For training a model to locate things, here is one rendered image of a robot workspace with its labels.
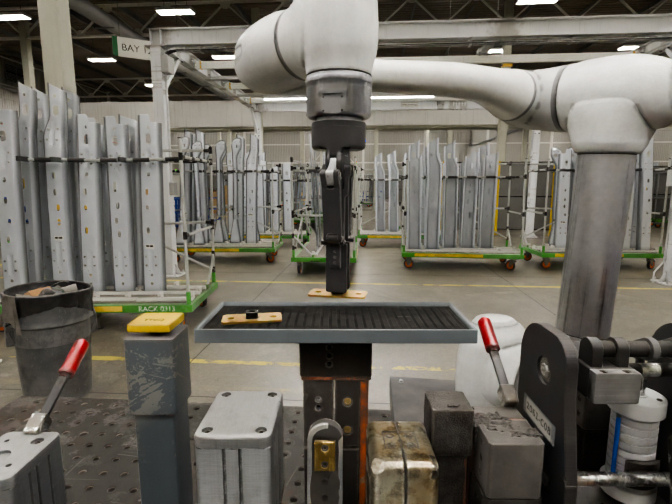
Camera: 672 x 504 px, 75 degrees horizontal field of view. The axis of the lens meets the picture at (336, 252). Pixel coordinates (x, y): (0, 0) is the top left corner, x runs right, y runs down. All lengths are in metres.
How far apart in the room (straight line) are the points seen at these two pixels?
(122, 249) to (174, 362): 4.13
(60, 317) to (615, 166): 2.84
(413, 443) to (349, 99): 0.41
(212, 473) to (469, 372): 0.76
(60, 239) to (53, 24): 4.06
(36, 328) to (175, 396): 2.46
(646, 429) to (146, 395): 0.63
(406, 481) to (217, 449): 0.19
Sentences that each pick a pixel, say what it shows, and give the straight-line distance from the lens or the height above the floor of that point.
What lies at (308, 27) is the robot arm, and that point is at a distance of 0.62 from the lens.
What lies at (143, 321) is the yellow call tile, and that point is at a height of 1.16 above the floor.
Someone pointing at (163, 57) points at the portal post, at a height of 3.10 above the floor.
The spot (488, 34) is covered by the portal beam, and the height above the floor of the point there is 3.32.
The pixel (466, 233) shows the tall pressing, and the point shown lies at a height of 0.55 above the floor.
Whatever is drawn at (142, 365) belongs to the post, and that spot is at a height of 1.10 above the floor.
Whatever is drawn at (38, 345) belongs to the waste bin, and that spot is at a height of 0.42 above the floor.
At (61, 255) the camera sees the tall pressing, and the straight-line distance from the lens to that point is 5.06.
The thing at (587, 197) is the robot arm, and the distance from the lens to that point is 0.97.
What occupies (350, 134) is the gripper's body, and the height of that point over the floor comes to 1.42.
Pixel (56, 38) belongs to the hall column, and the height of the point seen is 3.47.
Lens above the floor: 1.35
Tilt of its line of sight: 9 degrees down
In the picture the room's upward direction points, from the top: straight up
